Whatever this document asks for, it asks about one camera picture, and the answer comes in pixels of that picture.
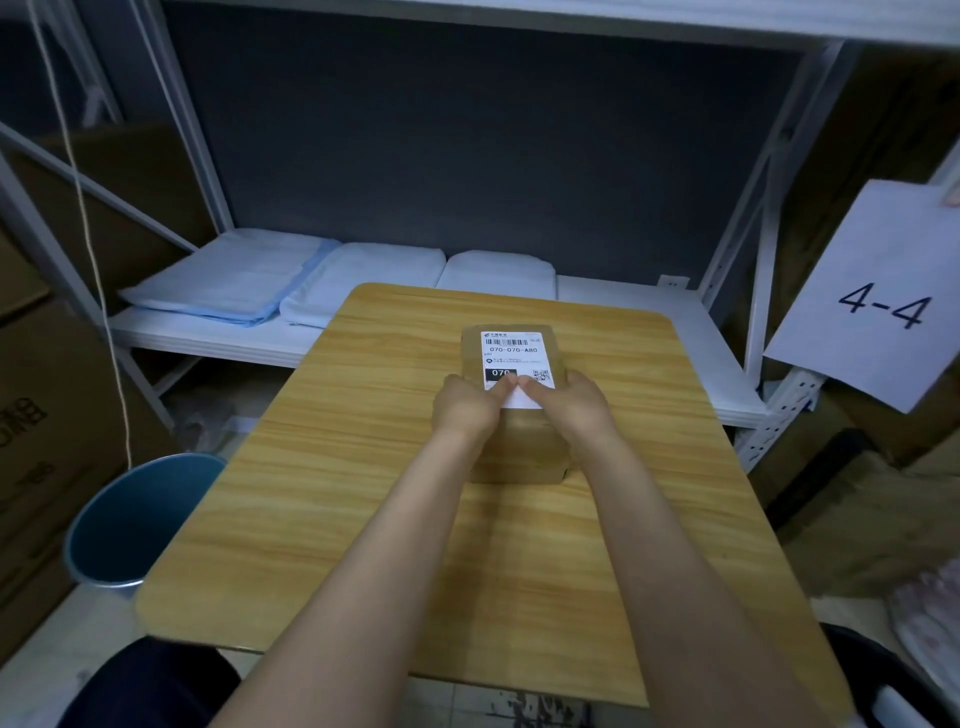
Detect brown cardboard parcel box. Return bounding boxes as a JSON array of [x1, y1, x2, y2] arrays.
[[459, 323, 576, 486]]

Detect white metal shelf rack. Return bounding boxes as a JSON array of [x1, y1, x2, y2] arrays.
[[105, 0, 960, 475], [0, 0, 201, 451]]

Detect blue waste bin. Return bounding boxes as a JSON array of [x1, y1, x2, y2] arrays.
[[62, 452, 228, 595]]

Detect plain brown cardboard box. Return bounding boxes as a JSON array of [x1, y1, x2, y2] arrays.
[[7, 122, 220, 295]]

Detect person's right leg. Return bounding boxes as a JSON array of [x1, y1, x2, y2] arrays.
[[819, 621, 960, 728]]

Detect wide white folded bags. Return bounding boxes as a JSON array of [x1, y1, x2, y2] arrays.
[[279, 241, 448, 330]]

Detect person's left leg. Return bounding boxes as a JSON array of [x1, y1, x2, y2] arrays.
[[0, 637, 243, 728]]

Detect pink patterned plastic bag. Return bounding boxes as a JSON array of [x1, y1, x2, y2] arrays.
[[885, 553, 960, 700]]

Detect white paper sign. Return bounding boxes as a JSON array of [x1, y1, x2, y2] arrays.
[[762, 178, 960, 416]]

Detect white hanging cord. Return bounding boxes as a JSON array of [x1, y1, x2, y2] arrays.
[[25, 0, 134, 468]]

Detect blue and white folded bags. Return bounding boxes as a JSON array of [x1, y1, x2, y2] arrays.
[[118, 228, 343, 328]]

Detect person's left hand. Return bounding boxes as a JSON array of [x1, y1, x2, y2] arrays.
[[432, 372, 521, 444]]

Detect flattened brown cardboard sheet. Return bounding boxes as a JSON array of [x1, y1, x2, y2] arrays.
[[772, 448, 960, 603]]

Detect large printed cardboard box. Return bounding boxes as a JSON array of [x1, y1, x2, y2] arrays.
[[0, 298, 183, 665]]

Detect white shipping label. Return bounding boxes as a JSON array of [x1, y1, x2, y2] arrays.
[[480, 330, 555, 413]]

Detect person's right hand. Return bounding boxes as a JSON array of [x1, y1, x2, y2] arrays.
[[517, 368, 618, 450]]

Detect person's right forearm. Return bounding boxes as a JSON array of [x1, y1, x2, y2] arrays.
[[556, 433, 828, 728]]

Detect small white folded bags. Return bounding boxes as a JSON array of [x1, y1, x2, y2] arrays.
[[435, 249, 558, 300]]

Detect person's left forearm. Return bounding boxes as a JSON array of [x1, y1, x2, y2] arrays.
[[210, 429, 502, 728]]

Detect person's leg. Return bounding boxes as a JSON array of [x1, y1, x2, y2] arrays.
[[819, 621, 960, 728], [0, 637, 243, 728]]

